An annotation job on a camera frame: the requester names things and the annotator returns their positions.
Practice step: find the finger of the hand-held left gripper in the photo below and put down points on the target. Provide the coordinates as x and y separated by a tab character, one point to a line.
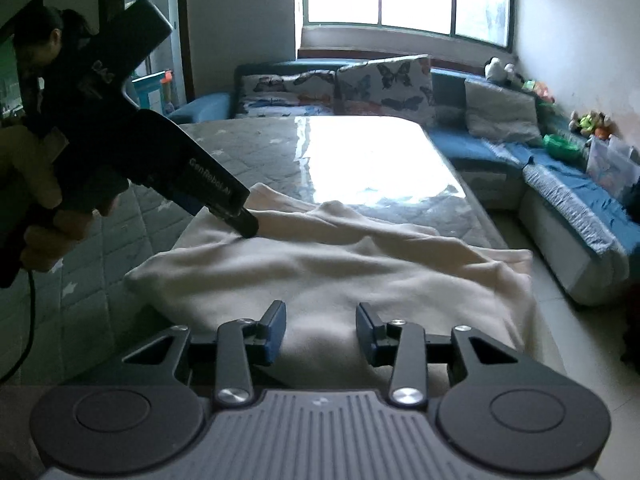
245	222

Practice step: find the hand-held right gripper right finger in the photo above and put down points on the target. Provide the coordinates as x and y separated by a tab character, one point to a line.
362	335

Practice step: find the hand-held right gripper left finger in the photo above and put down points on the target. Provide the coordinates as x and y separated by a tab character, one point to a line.
272	340

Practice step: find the cream white garment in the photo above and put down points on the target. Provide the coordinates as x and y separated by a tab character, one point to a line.
325	270

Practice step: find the person's left hand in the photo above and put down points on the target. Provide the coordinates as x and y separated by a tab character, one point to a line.
30	160

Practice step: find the teal cabinet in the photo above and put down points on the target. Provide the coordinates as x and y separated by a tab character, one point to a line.
152	92

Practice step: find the grey quilted table cover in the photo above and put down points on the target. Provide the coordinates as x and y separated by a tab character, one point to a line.
125	240

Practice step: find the small butterfly print cushion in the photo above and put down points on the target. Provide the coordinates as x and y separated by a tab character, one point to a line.
285	92

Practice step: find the large butterfly print cushion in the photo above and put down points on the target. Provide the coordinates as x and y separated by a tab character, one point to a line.
385	90

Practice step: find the blue sofa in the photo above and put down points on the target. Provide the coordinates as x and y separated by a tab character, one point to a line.
480	145

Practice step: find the clear plastic sofa cover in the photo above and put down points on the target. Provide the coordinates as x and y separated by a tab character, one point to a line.
575	210

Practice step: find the grey cushion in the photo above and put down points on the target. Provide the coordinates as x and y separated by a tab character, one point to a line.
502	112

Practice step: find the clear plastic bag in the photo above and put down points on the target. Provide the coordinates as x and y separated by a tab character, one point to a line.
612	167

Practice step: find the green plush toy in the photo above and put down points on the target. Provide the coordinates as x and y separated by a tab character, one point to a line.
590	124

